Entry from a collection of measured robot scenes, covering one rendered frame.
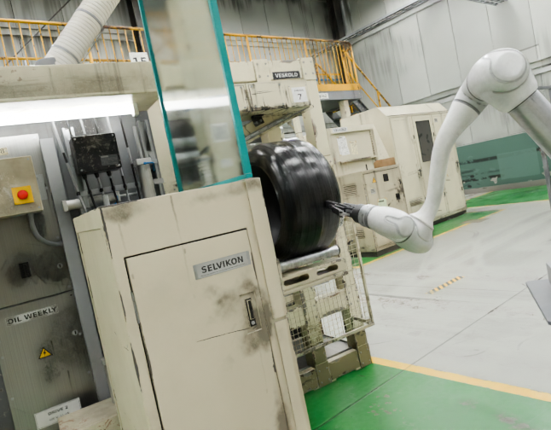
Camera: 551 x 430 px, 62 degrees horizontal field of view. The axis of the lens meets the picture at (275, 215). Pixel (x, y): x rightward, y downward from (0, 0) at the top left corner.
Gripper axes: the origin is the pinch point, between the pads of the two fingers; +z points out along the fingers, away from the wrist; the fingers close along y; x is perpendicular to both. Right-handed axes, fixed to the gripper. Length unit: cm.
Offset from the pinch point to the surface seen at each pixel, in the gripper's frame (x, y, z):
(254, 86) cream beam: -49, -3, 64
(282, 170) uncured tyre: -15.6, 14.8, 13.1
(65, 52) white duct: -69, 81, 70
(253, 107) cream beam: -39, 0, 61
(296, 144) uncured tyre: -23.6, 0.4, 23.2
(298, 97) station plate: -42, -29, 61
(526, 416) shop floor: 102, -65, -53
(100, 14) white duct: -84, 64, 75
